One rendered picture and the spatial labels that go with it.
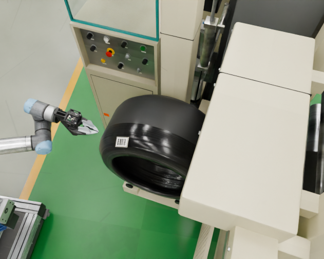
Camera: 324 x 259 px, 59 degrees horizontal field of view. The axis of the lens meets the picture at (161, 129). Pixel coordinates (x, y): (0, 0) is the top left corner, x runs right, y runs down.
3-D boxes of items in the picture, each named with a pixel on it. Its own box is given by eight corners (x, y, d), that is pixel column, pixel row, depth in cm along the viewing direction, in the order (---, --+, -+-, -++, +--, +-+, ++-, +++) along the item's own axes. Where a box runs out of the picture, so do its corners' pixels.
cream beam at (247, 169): (225, 54, 104) (234, 19, 91) (297, 71, 99) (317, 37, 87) (174, 214, 74) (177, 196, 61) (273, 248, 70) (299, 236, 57)
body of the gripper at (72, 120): (74, 125, 128) (50, 116, 129) (77, 133, 136) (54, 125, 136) (82, 111, 132) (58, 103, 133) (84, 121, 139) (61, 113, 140)
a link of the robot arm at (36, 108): (34, 104, 142) (30, 93, 135) (54, 112, 142) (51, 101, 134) (24, 116, 138) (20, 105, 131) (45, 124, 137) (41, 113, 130)
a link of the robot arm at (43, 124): (37, 139, 144) (32, 127, 135) (36, 121, 150) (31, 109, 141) (53, 137, 146) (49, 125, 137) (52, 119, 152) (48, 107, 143)
